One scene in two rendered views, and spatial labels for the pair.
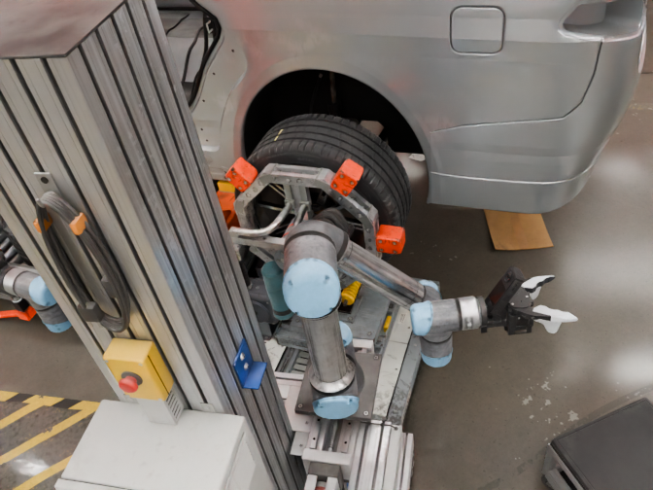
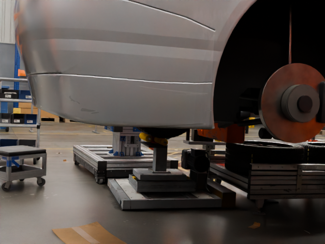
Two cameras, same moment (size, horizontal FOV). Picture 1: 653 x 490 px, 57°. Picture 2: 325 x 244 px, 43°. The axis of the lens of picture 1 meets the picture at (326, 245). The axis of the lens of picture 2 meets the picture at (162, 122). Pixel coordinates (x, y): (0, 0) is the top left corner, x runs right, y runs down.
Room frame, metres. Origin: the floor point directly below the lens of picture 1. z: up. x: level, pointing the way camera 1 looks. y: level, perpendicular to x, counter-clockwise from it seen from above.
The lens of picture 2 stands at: (4.50, -2.34, 0.83)
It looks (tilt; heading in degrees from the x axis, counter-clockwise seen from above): 3 degrees down; 138
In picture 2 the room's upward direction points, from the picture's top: 3 degrees clockwise
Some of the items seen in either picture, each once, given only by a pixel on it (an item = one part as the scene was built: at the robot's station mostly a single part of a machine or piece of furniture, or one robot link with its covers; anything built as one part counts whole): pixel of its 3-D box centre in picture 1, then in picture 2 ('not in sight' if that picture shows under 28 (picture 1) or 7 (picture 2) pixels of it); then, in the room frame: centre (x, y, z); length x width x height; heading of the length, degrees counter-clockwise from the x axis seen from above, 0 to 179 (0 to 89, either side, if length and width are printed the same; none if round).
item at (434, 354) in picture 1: (434, 338); not in sight; (0.92, -0.22, 1.12); 0.11 x 0.08 x 0.11; 176
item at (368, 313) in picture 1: (338, 293); (159, 160); (1.87, -0.02, 0.32); 0.40 x 0.30 x 0.28; 64
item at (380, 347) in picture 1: (338, 319); (161, 182); (1.88, 0.00, 0.13); 0.50 x 0.36 x 0.10; 64
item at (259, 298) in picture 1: (275, 288); (197, 168); (2.03, 0.28, 0.26); 0.42 x 0.18 x 0.35; 154
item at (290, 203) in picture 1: (260, 210); not in sight; (1.65, 0.20, 1.03); 0.19 x 0.18 x 0.11; 154
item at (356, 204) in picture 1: (307, 229); not in sight; (1.72, 0.06, 0.85); 0.54 x 0.07 x 0.54; 64
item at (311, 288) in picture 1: (324, 336); not in sight; (0.92, 0.04, 1.19); 0.15 x 0.12 x 0.55; 176
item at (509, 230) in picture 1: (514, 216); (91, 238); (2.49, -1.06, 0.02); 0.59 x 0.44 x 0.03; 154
